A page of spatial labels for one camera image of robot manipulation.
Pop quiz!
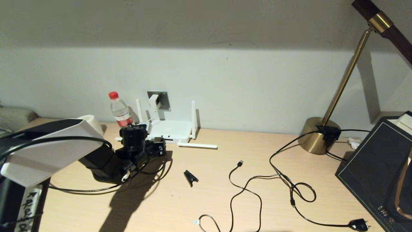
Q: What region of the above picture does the black ethernet cable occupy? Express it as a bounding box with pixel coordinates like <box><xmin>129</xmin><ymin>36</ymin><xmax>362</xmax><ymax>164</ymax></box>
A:
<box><xmin>48</xmin><ymin>155</ymin><xmax>173</xmax><ymax>194</ymax></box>

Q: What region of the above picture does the black cable white tip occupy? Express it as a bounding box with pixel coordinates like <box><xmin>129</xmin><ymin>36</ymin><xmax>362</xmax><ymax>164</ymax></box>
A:
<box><xmin>193</xmin><ymin>174</ymin><xmax>290</xmax><ymax>232</ymax></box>

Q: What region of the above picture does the brass desk lamp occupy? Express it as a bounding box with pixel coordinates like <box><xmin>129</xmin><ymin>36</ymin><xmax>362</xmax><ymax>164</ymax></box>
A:
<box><xmin>297</xmin><ymin>0</ymin><xmax>412</xmax><ymax>154</ymax></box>

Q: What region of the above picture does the grey wall socket plate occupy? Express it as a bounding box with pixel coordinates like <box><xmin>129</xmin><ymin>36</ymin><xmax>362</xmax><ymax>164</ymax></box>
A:
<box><xmin>147</xmin><ymin>92</ymin><xmax>171</xmax><ymax>112</ymax></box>

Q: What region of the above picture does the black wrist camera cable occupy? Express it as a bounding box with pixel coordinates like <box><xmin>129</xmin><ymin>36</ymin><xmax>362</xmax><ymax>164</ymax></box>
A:
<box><xmin>0</xmin><ymin>135</ymin><xmax>152</xmax><ymax>181</ymax></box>

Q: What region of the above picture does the grey cushion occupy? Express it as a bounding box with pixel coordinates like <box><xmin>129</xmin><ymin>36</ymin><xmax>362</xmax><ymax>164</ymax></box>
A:
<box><xmin>0</xmin><ymin>103</ymin><xmax>38</xmax><ymax>131</ymax></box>

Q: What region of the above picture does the black bag gold handle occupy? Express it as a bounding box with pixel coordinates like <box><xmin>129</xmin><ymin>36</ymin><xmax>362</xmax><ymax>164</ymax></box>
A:
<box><xmin>385</xmin><ymin>145</ymin><xmax>412</xmax><ymax>223</ymax></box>

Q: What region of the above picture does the small lamp white shade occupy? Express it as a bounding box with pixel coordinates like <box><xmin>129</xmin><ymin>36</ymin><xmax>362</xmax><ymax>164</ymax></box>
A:
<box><xmin>77</xmin><ymin>115</ymin><xmax>104</xmax><ymax>136</ymax></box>

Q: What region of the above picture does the white power adapter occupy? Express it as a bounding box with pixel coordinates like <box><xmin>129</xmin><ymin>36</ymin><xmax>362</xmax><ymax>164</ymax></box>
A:
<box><xmin>148</xmin><ymin>94</ymin><xmax>160</xmax><ymax>111</ymax></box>

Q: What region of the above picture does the black charger block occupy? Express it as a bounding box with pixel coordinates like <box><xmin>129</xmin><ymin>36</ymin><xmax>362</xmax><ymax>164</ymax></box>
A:
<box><xmin>317</xmin><ymin>125</ymin><xmax>342</xmax><ymax>142</ymax></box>

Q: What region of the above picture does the black USB cable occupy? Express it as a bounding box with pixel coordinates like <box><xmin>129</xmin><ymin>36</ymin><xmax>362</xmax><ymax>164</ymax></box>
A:
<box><xmin>229</xmin><ymin>160</ymin><xmax>263</xmax><ymax>232</ymax></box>

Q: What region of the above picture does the black lamp power cord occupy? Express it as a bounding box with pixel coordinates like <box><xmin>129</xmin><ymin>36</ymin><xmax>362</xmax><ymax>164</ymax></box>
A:
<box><xmin>269</xmin><ymin>129</ymin><xmax>370</xmax><ymax>232</ymax></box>

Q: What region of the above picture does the clear bottle red cap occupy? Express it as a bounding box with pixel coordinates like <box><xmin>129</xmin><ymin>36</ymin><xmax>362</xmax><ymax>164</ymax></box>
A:
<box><xmin>108</xmin><ymin>92</ymin><xmax>134</xmax><ymax>128</ymax></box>

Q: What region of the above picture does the white router with antennas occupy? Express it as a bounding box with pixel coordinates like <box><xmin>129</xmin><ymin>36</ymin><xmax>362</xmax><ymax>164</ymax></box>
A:
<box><xmin>115</xmin><ymin>99</ymin><xmax>218</xmax><ymax>150</ymax></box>

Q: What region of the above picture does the small black clip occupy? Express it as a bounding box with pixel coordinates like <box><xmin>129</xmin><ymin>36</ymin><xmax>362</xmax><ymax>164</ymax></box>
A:
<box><xmin>183</xmin><ymin>169</ymin><xmax>199</xmax><ymax>187</ymax></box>

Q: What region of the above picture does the white handwritten label tape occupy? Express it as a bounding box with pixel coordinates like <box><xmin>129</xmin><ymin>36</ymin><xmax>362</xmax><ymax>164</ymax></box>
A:
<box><xmin>14</xmin><ymin>185</ymin><xmax>42</xmax><ymax>232</ymax></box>

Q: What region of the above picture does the thin white power cable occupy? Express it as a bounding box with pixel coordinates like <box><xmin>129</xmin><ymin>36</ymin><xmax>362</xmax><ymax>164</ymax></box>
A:
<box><xmin>142</xmin><ymin>110</ymin><xmax>160</xmax><ymax>129</ymax></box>

